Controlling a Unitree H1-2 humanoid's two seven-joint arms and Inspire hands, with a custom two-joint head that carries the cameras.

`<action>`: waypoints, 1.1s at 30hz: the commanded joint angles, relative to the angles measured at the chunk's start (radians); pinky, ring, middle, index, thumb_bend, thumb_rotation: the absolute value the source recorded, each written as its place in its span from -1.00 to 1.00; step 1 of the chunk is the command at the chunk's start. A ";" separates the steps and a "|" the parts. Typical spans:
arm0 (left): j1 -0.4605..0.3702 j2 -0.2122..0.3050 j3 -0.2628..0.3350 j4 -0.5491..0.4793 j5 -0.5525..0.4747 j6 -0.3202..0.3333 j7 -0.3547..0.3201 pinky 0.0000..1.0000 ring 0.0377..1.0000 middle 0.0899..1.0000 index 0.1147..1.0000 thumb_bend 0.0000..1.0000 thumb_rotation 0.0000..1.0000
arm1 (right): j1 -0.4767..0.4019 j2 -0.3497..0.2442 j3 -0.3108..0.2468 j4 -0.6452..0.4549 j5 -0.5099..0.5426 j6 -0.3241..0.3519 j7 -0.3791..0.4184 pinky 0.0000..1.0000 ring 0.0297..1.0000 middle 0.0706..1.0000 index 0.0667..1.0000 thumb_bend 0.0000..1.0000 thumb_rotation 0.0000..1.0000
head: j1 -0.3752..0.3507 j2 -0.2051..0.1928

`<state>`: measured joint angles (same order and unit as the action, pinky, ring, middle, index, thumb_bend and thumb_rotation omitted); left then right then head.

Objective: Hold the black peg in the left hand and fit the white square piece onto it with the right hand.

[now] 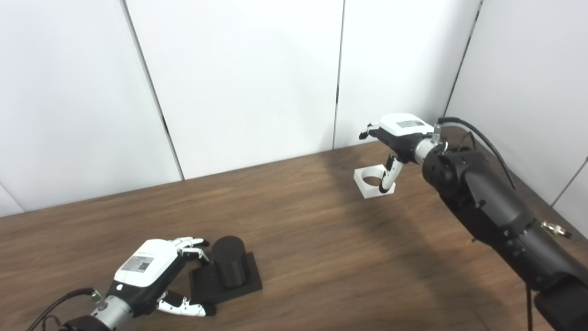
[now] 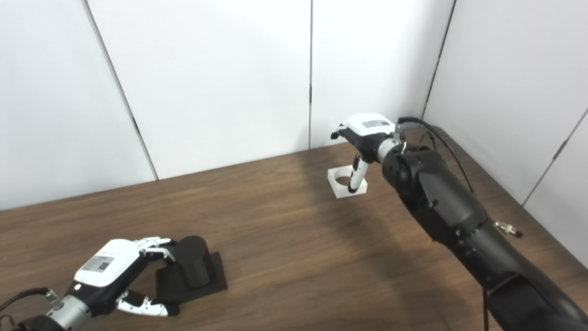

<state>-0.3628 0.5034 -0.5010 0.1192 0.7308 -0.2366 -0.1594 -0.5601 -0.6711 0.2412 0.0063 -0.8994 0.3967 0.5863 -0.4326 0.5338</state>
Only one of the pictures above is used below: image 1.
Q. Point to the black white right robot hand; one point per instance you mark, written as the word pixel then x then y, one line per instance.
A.
pixel 404 131

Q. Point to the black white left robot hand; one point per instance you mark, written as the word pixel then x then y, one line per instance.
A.
pixel 147 264

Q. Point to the white square piece with hole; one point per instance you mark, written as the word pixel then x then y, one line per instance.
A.
pixel 363 186

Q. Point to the black peg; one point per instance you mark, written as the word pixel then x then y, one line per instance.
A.
pixel 229 262

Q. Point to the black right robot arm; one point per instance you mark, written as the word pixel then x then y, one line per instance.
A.
pixel 496 207

